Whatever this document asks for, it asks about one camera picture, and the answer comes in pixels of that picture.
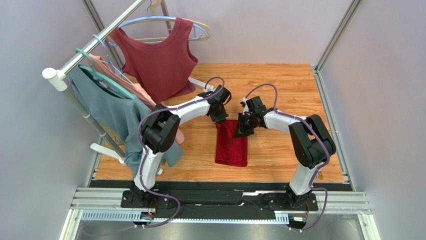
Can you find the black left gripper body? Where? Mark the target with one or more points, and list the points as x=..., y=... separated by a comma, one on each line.
x=220, y=115

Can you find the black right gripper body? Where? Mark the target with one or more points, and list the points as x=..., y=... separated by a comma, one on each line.
x=242, y=126

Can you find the red cloth napkin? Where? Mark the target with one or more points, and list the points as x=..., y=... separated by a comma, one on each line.
x=230, y=150

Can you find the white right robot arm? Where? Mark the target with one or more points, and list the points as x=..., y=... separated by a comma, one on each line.
x=312, y=143

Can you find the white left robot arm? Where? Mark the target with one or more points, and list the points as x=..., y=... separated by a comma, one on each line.
x=158, y=130

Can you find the maroon tank top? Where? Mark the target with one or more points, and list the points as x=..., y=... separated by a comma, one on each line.
x=162, y=72

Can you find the wooden clothes hanger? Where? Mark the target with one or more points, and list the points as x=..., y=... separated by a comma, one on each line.
x=182, y=30

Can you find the light blue clothes hanger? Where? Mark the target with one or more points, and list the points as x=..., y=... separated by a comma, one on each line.
x=118, y=38

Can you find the pink hanging shirt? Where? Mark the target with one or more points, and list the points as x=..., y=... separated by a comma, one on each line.
x=113, y=73

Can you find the grey-blue hanging shirt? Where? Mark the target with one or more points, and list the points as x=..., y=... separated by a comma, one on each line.
x=120, y=115

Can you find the teal clothes hanger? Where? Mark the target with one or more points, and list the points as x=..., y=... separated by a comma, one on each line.
x=105, y=83

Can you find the blue wire clothes hanger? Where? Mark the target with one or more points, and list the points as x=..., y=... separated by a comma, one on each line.
x=109, y=61

